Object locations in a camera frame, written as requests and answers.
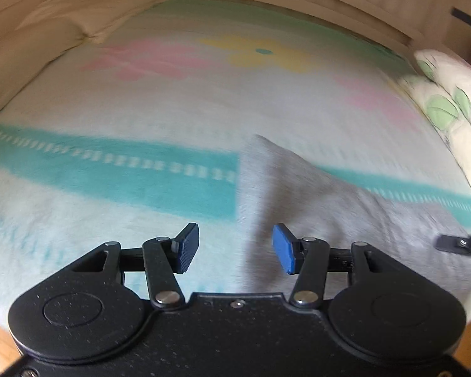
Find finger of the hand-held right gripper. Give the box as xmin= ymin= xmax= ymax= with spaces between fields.
xmin=434 ymin=229 xmax=471 ymax=272

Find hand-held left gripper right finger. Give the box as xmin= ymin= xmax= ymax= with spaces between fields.
xmin=272 ymin=223 xmax=398 ymax=309

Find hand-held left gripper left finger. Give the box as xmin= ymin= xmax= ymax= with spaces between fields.
xmin=68 ymin=222 xmax=201 ymax=309

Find grey pants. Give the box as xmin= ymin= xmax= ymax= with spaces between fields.
xmin=235 ymin=134 xmax=471 ymax=304

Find white pillow green dots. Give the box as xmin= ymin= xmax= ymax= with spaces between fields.
xmin=396 ymin=49 xmax=471 ymax=216

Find flower and teal stripe blanket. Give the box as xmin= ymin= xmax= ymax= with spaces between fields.
xmin=0 ymin=0 xmax=471 ymax=325

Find beige pillow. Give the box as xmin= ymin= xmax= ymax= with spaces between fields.
xmin=15 ymin=0 xmax=174 ymax=45

